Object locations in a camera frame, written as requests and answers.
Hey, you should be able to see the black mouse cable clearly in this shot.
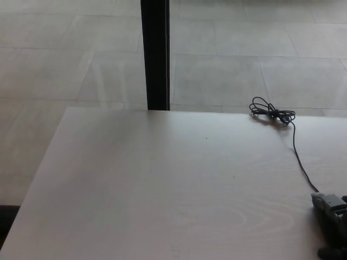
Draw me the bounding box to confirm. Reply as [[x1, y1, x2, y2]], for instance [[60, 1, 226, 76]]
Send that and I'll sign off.
[[249, 96, 320, 194]]

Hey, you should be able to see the black computer mouse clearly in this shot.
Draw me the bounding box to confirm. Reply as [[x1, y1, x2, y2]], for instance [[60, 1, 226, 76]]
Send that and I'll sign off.
[[311, 192, 347, 249]]

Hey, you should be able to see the black window frame post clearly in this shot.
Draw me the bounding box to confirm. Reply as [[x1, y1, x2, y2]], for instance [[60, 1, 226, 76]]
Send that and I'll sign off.
[[140, 0, 171, 111]]

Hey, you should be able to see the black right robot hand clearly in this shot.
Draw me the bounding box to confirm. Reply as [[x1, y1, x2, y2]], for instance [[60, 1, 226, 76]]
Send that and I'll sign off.
[[317, 193, 347, 260]]

